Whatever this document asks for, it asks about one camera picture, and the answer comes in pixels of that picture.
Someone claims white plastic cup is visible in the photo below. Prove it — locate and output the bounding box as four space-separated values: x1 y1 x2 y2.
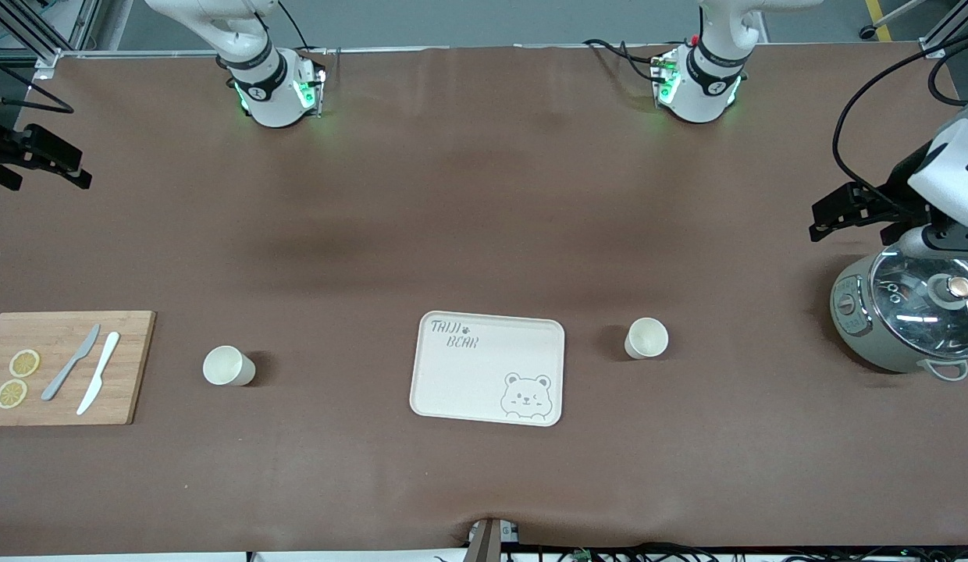
625 317 670 361
202 345 257 387

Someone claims glass pot lid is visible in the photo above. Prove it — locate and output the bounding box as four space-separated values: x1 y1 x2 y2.
869 242 968 350

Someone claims grey electric cooking pot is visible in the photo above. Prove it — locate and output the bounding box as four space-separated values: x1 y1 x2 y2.
830 248 968 382

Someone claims grey plastic knife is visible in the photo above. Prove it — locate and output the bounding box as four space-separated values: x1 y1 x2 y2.
41 324 101 402

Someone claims white plastic knife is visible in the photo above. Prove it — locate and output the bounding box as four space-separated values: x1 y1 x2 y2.
77 332 120 416

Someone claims bamboo cutting board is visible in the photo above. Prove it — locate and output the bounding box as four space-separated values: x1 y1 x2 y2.
0 311 157 427

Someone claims cream bear print tray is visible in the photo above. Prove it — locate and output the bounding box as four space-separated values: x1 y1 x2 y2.
409 311 566 428

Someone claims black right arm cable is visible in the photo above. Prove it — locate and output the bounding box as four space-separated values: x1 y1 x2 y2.
0 53 76 115

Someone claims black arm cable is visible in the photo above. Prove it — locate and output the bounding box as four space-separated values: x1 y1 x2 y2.
0 53 76 115
833 37 968 200

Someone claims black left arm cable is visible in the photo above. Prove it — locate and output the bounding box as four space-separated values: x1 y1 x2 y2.
833 37 968 200

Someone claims aluminium frame rail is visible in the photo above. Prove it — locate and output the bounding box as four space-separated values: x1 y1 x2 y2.
0 0 104 65
921 0 968 49

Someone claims black left base cable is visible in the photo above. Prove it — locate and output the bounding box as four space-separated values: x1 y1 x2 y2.
583 37 666 84

